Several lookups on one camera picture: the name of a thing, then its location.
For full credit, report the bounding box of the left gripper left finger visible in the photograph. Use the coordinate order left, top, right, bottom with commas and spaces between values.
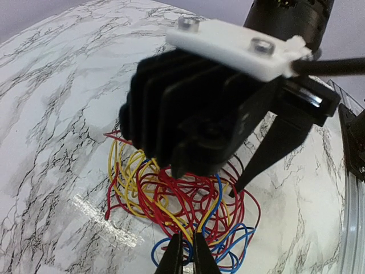
153, 232, 184, 274

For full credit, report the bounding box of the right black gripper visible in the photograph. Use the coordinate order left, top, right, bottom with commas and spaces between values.
230, 76, 340, 196

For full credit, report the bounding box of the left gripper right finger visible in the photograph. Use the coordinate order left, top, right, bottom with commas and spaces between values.
193, 232, 220, 274

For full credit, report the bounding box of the coloured wire bundle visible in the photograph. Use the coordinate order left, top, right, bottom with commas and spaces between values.
103, 130, 262, 271

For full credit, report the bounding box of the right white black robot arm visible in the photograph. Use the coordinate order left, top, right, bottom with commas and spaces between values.
234, 1, 340, 193

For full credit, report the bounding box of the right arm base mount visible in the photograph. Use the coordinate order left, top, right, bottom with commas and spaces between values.
338, 103, 364, 181

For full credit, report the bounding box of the aluminium front frame rail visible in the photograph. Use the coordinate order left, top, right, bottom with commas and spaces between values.
327, 80, 364, 273

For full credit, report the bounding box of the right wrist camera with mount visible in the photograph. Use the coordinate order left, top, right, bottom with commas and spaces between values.
119, 19, 311, 178

